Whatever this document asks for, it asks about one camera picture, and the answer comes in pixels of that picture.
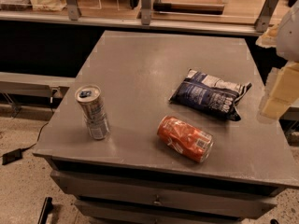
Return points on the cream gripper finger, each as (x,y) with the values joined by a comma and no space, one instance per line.
(269,38)
(281,90)

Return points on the orange coke can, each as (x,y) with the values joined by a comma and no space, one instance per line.
(185,139)

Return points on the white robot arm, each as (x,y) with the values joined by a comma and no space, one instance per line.
(288,36)

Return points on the silver blue energy drink can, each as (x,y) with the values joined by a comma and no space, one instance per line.
(90,100)

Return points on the blue chip bag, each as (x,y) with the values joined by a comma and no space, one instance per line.
(210,95)

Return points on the grey cabinet with drawers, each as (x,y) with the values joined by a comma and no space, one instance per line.
(132,175)

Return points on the grey side bench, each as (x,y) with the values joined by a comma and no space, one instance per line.
(34,85)

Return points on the black object on floor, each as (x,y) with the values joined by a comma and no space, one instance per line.
(46,209)

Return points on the black power adapter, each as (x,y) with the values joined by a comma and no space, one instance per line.
(12,156)

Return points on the metal shelf bracket right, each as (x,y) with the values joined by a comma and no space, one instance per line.
(265,15)

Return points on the metal shelf bracket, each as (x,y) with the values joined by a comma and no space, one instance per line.
(265,15)
(145,12)
(73,10)

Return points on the metal shelf bracket middle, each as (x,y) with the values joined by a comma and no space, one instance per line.
(145,12)

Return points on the metal shelf bracket left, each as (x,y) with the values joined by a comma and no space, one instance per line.
(73,10)

